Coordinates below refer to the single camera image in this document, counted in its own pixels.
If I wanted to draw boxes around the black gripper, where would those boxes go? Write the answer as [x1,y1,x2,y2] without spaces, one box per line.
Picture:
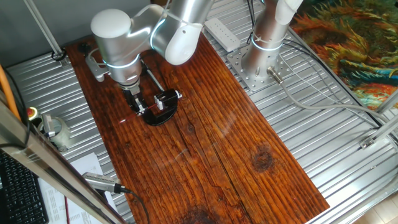
[123,88,147,116]

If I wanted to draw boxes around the black cable loop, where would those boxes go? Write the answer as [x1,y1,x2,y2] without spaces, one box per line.
[50,47,68,62]

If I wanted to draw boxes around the steel frame beam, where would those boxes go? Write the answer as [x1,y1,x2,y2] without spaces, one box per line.
[0,90,127,224]

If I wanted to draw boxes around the brown wooden board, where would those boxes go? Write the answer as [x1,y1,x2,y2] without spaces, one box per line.
[65,30,330,224]

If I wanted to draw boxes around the orange tube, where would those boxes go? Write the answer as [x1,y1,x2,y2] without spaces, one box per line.
[0,63,22,123]

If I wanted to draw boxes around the aluminium frame post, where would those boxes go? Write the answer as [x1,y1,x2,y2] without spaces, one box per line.
[23,0,71,68]

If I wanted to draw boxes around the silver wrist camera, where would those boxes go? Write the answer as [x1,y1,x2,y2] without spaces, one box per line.
[85,55,111,83]

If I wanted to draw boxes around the grey cable with connector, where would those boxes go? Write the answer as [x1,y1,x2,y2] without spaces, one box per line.
[266,52,398,133]

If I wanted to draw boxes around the silver ribbed camera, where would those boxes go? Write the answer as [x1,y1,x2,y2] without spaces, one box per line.
[81,172,125,194]

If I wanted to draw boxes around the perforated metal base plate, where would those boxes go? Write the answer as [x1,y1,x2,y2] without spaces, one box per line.
[226,45,293,93]

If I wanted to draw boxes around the printed white paper sheets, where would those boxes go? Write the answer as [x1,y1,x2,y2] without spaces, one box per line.
[37,152,118,224]

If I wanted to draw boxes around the colourful painted cloth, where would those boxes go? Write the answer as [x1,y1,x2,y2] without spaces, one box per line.
[290,0,398,110]

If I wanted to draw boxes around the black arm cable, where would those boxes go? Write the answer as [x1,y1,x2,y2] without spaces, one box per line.
[246,0,258,44]

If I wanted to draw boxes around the red pencil with eraser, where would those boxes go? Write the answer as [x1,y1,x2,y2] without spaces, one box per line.
[118,103,158,124]

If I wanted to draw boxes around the aluminium frame strut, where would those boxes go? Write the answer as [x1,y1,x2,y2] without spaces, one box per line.
[374,89,398,114]
[359,115,398,151]

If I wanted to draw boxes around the red emergency stop button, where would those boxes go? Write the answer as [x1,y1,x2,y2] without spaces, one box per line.
[26,106,40,123]

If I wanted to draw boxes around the white power strip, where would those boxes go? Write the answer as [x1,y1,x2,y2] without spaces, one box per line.
[203,17,241,53]

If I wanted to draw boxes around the red pen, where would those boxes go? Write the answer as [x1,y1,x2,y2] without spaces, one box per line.
[63,195,71,224]

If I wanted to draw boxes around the black keyboard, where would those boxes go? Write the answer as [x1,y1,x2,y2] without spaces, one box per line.
[0,150,50,224]

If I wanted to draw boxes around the small metal bracket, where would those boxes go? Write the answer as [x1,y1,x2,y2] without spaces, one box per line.
[40,113,57,139]

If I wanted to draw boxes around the clear tape roll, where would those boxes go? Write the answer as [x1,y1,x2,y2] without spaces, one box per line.
[37,116,72,152]

